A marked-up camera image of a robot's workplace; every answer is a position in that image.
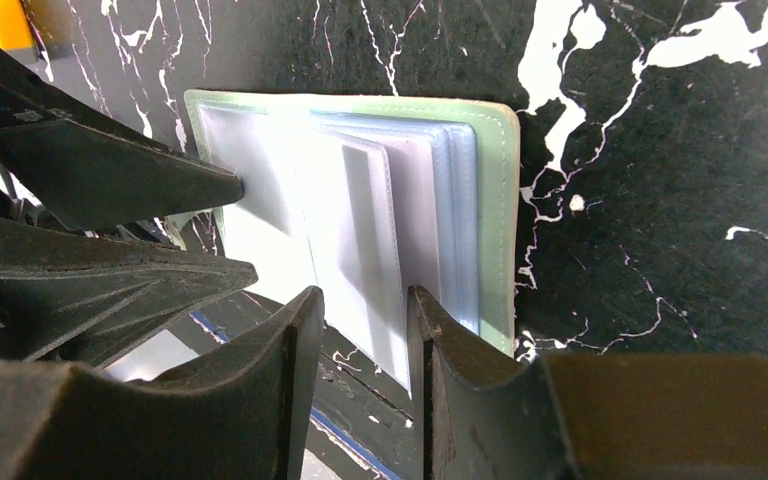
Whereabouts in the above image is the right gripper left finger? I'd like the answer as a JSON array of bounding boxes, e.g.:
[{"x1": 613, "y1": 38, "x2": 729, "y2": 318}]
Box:
[{"x1": 0, "y1": 286, "x2": 324, "y2": 479}]

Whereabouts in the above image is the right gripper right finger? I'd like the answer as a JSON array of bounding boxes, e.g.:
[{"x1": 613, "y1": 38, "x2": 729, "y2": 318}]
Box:
[{"x1": 407, "y1": 286, "x2": 768, "y2": 479}]

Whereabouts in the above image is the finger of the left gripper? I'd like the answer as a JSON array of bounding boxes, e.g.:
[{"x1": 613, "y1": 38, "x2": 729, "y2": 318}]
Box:
[
  {"x1": 0, "y1": 217, "x2": 257, "y2": 368},
  {"x1": 0, "y1": 49, "x2": 244, "y2": 229}
]

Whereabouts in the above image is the green card holder wallet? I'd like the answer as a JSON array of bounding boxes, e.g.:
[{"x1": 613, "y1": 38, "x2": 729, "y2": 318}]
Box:
[{"x1": 185, "y1": 89, "x2": 520, "y2": 385}]

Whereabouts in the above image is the small yellow tape measure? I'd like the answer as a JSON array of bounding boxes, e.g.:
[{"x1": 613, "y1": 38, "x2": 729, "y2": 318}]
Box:
[{"x1": 0, "y1": 0, "x2": 72, "y2": 65}]

